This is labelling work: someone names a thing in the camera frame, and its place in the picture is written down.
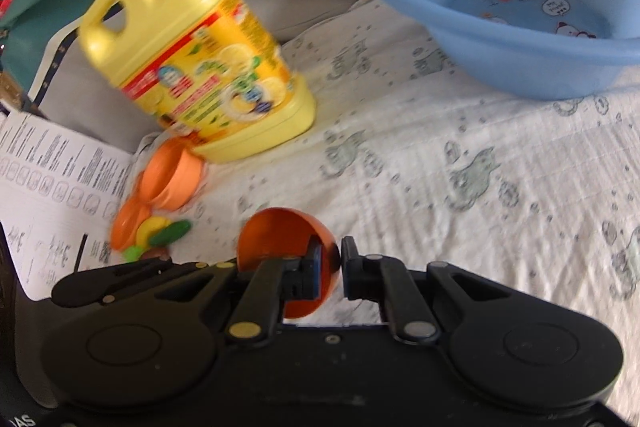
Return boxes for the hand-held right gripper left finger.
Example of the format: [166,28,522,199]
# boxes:
[154,236,326,344]

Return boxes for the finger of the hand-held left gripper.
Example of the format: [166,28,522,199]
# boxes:
[51,256,174,308]

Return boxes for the white printed blanket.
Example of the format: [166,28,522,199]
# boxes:
[107,0,640,427]

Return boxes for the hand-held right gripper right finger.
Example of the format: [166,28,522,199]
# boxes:
[341,235,507,344]

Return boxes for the orange cup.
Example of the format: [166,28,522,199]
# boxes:
[137,137,206,212]

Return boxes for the dark green toy piece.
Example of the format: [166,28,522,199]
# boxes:
[150,219,194,247]

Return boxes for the printed instruction sheet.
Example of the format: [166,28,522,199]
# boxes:
[0,112,136,304]

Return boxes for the small orange plate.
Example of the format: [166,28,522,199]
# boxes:
[110,197,151,253]

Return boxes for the blue plastic basin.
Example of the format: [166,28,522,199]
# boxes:
[363,0,640,102]

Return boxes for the yellow toy piece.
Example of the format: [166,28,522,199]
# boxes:
[136,216,171,249]

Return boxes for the orange bowl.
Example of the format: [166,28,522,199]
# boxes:
[237,207,344,321]

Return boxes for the yellow detergent pump bottle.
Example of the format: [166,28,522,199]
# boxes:
[77,0,319,166]

